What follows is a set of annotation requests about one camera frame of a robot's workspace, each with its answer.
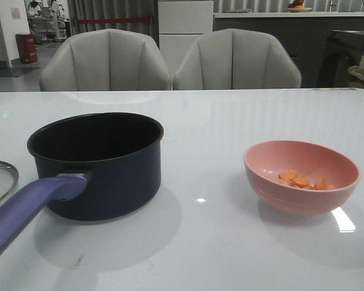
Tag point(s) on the orange ham slice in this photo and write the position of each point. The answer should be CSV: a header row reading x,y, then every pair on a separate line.
x,y
288,174
321,184
300,182

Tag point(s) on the pink plastic bowl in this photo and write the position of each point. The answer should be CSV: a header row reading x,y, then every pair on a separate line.
x,y
266,160

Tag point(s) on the right grey upholstered chair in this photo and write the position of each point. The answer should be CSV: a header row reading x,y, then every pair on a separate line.
x,y
236,59

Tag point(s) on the grey upholstered chair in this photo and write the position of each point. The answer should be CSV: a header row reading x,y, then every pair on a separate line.
x,y
106,60
236,59

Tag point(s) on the left grey upholstered chair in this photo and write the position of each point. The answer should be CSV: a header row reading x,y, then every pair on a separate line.
x,y
106,60

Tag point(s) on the white cabinet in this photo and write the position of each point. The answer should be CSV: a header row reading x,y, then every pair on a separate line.
x,y
179,23

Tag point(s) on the grey kitchen counter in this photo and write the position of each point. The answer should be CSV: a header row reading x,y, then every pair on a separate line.
x,y
303,35

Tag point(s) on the fruit plate on counter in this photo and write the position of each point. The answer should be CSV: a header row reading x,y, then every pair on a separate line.
x,y
297,6

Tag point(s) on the dark side table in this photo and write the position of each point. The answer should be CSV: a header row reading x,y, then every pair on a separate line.
x,y
343,49

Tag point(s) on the red trash bin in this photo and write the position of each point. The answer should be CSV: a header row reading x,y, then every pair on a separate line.
x,y
26,48

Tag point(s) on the dark blue saucepan purple handle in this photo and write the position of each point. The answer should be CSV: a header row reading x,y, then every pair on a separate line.
x,y
90,168

